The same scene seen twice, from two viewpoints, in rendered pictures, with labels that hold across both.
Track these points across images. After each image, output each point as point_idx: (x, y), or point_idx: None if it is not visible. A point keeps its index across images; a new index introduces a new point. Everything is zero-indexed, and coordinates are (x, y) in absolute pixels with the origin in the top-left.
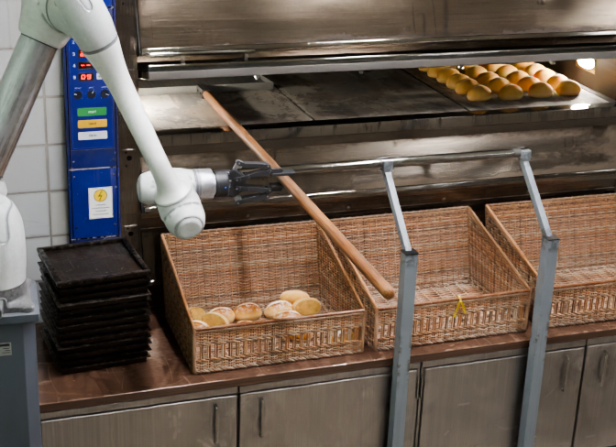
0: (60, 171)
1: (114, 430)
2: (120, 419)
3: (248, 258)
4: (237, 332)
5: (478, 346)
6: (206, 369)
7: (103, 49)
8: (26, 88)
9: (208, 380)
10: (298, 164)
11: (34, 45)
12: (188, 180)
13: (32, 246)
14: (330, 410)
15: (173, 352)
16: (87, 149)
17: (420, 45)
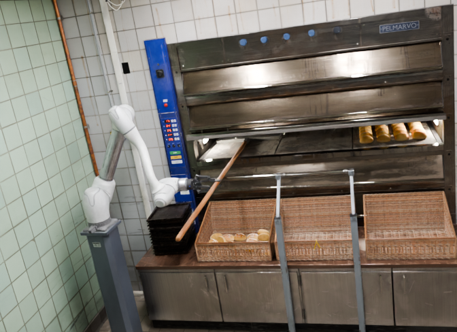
0: (168, 175)
1: (166, 279)
2: (168, 275)
3: (246, 213)
4: (213, 246)
5: (326, 264)
6: (202, 260)
7: (126, 133)
8: (113, 147)
9: (200, 264)
10: (237, 175)
11: (114, 131)
12: (173, 183)
13: None
14: (257, 285)
15: None
16: (175, 167)
17: (315, 119)
